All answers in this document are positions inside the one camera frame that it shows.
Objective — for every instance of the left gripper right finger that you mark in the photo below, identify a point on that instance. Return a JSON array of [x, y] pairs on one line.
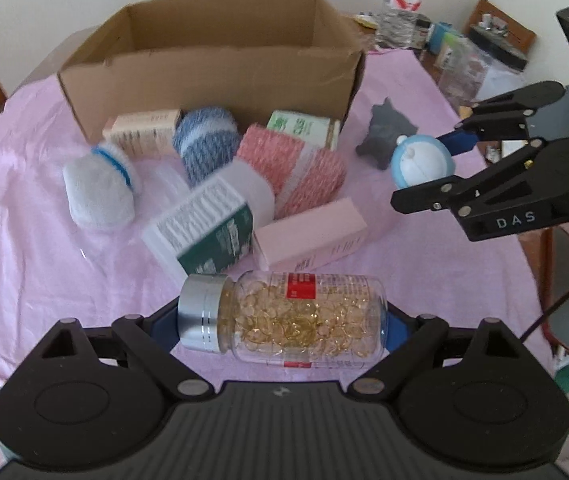
[[468, 396]]

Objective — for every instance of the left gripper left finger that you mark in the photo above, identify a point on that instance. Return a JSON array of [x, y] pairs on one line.
[[93, 395]]

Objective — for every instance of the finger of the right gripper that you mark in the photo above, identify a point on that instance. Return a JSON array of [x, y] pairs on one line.
[[503, 117], [533, 181]]

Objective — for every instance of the blue white round toy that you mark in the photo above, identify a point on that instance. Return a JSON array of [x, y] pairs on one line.
[[420, 159]]

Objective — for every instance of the grey plush cat toy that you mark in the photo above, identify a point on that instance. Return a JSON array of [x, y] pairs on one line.
[[385, 128]]

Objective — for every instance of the green white tissue pack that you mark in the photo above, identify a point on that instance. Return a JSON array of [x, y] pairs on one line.
[[322, 132]]

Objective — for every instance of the clear capsule bottle silver cap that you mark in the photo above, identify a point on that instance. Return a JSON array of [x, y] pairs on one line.
[[286, 319]]

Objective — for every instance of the green white medicine box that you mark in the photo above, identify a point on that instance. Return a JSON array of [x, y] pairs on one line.
[[205, 233]]

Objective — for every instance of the white sock roll blue stripe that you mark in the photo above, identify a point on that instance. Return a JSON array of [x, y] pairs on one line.
[[102, 188]]

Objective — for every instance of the pink knit sock roll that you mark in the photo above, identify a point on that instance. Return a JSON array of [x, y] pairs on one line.
[[301, 175]]

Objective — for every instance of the pink rectangular box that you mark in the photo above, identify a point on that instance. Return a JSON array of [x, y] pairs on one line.
[[316, 237]]

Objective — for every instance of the beige pink small box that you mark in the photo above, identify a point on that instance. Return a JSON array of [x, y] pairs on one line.
[[144, 134]]

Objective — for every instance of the blue knit sock roll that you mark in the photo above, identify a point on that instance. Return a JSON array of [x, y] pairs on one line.
[[206, 139]]

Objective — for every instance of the clear jar black lid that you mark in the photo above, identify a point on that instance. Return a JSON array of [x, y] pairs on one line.
[[490, 67]]

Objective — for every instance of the green lid container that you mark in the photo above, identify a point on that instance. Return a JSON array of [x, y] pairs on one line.
[[453, 47]]

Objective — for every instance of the wooden chair right side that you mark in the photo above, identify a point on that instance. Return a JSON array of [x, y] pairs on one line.
[[515, 33]]

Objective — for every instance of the teal box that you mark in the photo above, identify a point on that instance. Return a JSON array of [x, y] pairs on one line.
[[436, 37]]

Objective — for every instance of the small dark lid jar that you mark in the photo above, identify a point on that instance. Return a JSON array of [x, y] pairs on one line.
[[421, 32]]

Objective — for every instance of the pink tablecloth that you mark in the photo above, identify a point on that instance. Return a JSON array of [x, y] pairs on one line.
[[50, 269]]

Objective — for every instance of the clear plastic water bottle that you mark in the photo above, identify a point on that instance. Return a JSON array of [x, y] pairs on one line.
[[397, 23]]

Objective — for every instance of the brown cardboard box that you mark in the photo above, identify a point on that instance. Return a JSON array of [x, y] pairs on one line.
[[249, 56]]

